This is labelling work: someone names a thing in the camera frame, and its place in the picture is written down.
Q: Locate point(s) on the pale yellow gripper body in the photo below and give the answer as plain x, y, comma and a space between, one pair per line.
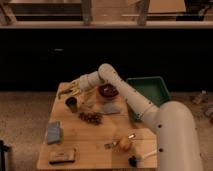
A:
79, 85

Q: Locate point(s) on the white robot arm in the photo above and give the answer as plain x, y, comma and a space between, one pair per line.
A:
178, 147

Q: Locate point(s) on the metal cup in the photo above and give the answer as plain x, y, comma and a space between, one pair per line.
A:
71, 103

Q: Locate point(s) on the dark red bowl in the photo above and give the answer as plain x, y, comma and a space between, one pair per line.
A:
108, 91

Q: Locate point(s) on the grey cloth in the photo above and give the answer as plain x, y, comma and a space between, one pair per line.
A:
109, 108

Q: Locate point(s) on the bunch of dark grapes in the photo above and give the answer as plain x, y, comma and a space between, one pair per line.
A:
91, 118

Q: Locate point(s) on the blue sponge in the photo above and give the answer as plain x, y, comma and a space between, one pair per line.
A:
54, 133

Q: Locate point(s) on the small metal clip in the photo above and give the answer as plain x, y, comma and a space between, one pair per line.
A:
110, 145

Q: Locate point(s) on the green tray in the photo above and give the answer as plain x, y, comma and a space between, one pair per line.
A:
145, 92

